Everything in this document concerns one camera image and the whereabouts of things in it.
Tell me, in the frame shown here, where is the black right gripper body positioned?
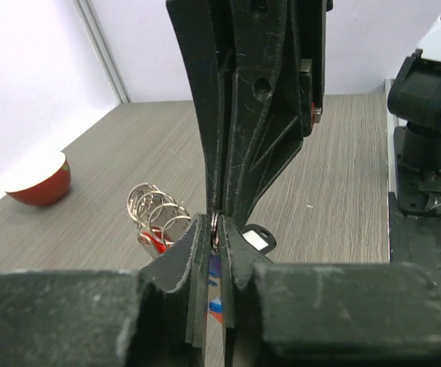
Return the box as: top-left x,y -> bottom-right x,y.
291,0 -> 333,137

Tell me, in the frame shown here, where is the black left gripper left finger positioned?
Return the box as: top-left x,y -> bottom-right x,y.
0,214 -> 209,366

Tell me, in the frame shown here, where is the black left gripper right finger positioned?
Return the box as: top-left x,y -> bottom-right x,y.
218,216 -> 441,366

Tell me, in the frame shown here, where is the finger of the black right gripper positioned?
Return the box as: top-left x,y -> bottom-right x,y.
222,1 -> 303,224
166,1 -> 234,213

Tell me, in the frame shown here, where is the blue capped key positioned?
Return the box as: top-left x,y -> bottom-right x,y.
208,254 -> 223,323

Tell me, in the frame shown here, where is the silver key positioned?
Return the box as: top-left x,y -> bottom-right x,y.
137,230 -> 160,259

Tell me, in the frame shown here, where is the black capped key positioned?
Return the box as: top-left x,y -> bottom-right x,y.
242,224 -> 277,255

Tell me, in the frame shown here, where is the red plastic handle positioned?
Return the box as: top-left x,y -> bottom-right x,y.
142,226 -> 174,255

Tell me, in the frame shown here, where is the red white bowl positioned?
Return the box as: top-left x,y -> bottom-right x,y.
2,150 -> 71,206

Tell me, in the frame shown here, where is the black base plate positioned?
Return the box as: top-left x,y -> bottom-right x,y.
387,125 -> 441,367

